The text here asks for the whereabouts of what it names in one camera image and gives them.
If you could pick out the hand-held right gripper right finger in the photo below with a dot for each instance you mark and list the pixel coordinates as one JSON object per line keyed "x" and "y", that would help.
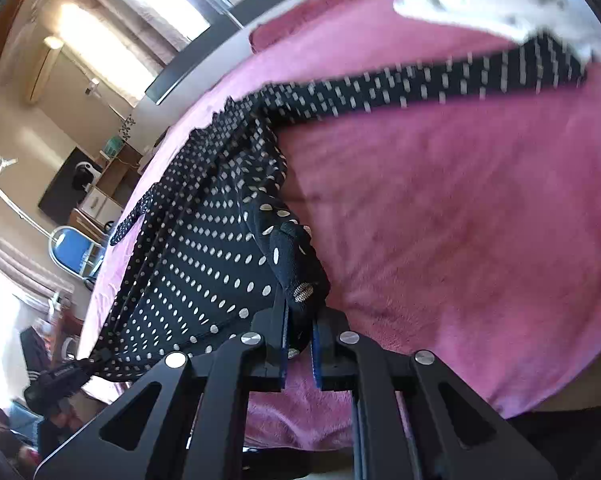
{"x": 316, "y": 355}

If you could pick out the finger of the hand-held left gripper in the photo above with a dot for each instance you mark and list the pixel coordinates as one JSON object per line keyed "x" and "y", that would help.
{"x": 96, "y": 362}

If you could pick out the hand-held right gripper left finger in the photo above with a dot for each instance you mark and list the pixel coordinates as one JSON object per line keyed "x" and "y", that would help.
{"x": 283, "y": 345}

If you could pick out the black polka dot garment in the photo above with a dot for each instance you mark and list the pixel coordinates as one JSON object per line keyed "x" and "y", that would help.
{"x": 205, "y": 260}

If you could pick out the blue metal chair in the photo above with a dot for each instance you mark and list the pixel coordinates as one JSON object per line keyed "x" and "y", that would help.
{"x": 73, "y": 247}

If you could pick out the white drawer unit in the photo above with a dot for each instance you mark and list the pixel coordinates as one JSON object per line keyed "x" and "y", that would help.
{"x": 99, "y": 206}

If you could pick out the black television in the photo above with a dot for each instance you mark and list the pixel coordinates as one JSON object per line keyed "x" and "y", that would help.
{"x": 63, "y": 187}

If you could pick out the pink blanket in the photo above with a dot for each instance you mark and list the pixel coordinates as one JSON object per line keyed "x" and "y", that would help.
{"x": 430, "y": 210}

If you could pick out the wooden desk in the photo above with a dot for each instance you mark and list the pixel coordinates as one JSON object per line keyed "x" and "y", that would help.
{"x": 118, "y": 175}

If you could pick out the teal container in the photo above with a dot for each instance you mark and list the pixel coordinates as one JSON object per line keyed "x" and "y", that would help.
{"x": 114, "y": 147}

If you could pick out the white ceiling fan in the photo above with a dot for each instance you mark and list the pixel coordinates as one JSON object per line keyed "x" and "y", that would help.
{"x": 4, "y": 164}

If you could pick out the dark headboard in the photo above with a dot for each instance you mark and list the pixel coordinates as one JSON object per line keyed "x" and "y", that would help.
{"x": 195, "y": 62}

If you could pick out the pink pillow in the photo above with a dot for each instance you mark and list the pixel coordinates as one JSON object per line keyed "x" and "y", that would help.
{"x": 300, "y": 25}

